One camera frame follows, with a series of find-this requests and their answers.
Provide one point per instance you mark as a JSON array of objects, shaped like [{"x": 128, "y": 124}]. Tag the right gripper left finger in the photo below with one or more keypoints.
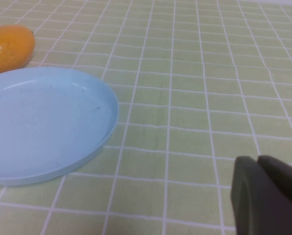
[{"x": 253, "y": 208}]

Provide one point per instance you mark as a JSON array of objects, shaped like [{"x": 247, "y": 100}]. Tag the light blue round plate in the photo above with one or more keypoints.
[{"x": 43, "y": 127}]

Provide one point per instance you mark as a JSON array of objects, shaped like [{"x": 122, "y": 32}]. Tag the green checkered tablecloth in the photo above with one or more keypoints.
[{"x": 185, "y": 98}]

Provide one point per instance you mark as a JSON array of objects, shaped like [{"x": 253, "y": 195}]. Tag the yellow orange mango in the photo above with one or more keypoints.
[{"x": 8, "y": 49}]

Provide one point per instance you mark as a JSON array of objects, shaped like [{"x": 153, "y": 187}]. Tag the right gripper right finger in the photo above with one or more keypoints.
[{"x": 285, "y": 178}]

